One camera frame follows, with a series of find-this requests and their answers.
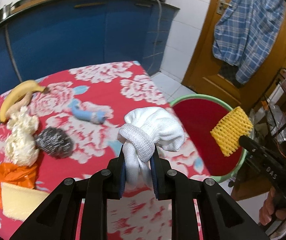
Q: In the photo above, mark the light blue sock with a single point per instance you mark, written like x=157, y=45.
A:
x=96, y=117

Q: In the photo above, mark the metal door handle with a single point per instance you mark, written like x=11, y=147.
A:
x=222, y=6

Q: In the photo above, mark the white knotted sock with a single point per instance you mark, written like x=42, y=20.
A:
x=144, y=130

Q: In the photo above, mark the person's right hand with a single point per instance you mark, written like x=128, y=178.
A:
x=266, y=212

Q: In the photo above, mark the yellow banana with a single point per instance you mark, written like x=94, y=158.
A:
x=18, y=93

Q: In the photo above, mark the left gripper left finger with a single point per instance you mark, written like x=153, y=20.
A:
x=77, y=208

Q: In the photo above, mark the blue plaid shirt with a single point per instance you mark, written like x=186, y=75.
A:
x=246, y=33

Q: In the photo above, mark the small steel kettle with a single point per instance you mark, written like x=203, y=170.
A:
x=5, y=11

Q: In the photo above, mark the orange plastic bag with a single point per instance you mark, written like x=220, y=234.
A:
x=24, y=176

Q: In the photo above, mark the wooden door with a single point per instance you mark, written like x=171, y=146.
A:
x=211, y=76

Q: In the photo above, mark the red green plastic basin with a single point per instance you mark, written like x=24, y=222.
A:
x=199, y=114

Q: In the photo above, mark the ginger root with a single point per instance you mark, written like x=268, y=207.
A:
x=16, y=107

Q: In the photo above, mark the crumpled white paper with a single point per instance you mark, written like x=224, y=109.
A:
x=20, y=146

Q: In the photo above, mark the blue kitchen cabinets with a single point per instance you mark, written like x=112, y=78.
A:
x=63, y=34

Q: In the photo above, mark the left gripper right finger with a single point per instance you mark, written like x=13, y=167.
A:
x=200, y=209

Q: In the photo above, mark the metal wire rack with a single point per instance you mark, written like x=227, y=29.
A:
x=269, y=116

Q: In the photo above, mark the cream yellow sponge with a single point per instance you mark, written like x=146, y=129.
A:
x=18, y=203

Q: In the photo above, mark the steel wool scrubber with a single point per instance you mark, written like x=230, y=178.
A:
x=55, y=142

